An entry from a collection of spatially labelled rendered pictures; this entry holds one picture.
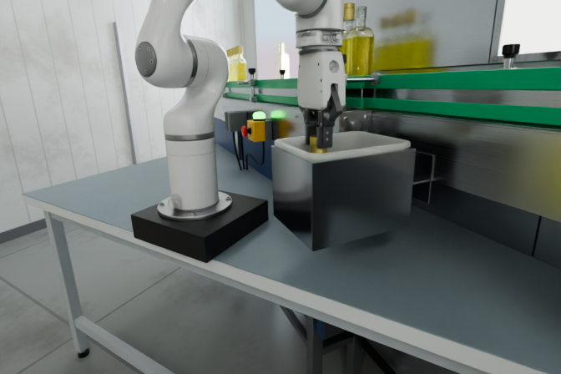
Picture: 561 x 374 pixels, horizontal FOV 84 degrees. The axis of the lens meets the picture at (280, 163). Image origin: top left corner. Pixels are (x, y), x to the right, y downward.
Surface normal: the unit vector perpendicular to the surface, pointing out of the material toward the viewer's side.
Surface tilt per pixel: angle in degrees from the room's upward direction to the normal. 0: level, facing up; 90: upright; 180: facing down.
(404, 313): 0
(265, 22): 90
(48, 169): 90
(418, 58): 90
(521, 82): 90
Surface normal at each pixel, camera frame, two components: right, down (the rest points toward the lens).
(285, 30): -0.50, 0.23
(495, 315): -0.03, -0.97
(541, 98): -0.91, 0.12
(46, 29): 0.86, 0.11
